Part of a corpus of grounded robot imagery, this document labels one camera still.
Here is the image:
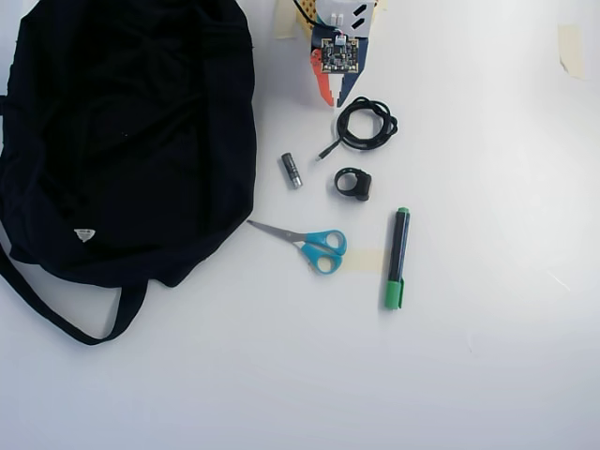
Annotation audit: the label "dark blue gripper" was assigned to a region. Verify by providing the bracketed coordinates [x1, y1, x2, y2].
[308, 25, 372, 110]

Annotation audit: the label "black braided cable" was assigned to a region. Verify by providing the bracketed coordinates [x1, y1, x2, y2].
[314, 96, 400, 164]

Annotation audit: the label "black fabric bag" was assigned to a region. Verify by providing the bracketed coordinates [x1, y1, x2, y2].
[0, 0, 260, 347]

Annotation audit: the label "black cylindrical battery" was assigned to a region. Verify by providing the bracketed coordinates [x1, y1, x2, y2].
[279, 152, 305, 191]

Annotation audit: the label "short beige tape strip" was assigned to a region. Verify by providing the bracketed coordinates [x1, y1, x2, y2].
[343, 247, 387, 276]

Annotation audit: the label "green capped marker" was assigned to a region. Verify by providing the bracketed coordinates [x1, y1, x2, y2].
[383, 206, 413, 311]

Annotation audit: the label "long beige tape strip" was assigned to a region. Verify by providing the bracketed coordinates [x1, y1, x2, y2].
[557, 23, 589, 82]

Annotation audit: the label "camera circuit board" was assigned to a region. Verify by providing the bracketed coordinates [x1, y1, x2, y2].
[320, 36, 360, 76]

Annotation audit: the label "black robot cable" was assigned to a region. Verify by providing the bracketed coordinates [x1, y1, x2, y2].
[293, 0, 323, 30]

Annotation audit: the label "black ring clip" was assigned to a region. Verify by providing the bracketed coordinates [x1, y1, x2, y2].
[334, 167, 374, 203]

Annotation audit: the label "blue handled scissors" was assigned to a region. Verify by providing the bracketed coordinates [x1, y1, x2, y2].
[247, 218, 349, 277]

